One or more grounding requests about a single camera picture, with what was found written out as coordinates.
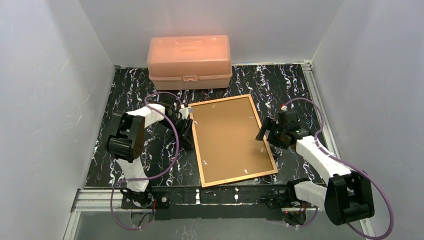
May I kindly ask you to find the brown wooden picture frame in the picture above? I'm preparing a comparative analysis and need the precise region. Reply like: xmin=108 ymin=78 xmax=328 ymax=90
xmin=187 ymin=94 xmax=279 ymax=189

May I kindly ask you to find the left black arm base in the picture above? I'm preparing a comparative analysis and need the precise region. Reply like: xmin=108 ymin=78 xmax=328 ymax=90
xmin=121 ymin=191 xmax=171 ymax=210

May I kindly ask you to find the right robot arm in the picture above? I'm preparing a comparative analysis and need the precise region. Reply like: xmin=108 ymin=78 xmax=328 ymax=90
xmin=255 ymin=110 xmax=375 ymax=226

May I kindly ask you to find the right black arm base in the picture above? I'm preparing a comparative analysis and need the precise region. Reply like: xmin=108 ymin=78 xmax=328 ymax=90
xmin=261 ymin=178 xmax=310 ymax=212

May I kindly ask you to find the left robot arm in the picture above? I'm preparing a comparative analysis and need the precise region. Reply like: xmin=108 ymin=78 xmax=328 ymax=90
xmin=104 ymin=93 xmax=194 ymax=193

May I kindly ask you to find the pink plastic storage box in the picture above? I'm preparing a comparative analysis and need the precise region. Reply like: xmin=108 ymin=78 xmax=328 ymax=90
xmin=147 ymin=35 xmax=233 ymax=91

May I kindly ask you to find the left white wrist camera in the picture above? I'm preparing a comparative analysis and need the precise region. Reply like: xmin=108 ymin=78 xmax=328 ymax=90
xmin=178 ymin=104 xmax=194 ymax=120

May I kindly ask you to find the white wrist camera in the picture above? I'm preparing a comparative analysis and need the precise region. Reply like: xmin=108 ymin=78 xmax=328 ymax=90
xmin=280 ymin=104 xmax=288 ymax=111
xmin=178 ymin=104 xmax=194 ymax=120

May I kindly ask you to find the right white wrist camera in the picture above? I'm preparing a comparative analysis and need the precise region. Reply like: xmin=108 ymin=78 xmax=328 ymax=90
xmin=280 ymin=104 xmax=288 ymax=111

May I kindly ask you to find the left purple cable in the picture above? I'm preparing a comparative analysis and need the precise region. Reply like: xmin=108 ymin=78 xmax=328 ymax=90
xmin=109 ymin=91 xmax=185 ymax=232

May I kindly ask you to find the purple cable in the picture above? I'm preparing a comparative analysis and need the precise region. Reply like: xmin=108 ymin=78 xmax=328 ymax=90
xmin=281 ymin=96 xmax=396 ymax=240
xmin=109 ymin=91 xmax=185 ymax=232

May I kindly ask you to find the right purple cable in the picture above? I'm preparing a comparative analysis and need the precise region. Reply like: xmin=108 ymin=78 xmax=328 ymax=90
xmin=281 ymin=96 xmax=396 ymax=240

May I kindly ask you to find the aluminium front rail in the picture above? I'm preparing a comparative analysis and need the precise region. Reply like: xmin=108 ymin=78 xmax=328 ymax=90
xmin=70 ymin=187 xmax=369 ymax=213

